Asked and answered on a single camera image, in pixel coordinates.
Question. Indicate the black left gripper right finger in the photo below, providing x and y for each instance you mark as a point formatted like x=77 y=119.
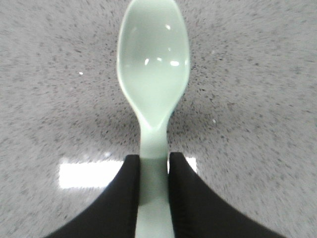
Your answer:
x=198 y=212

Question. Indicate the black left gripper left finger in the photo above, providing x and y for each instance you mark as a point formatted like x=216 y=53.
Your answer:
x=114 y=213

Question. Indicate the pale green plastic spoon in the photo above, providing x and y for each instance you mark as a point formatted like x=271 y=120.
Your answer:
x=153 y=64

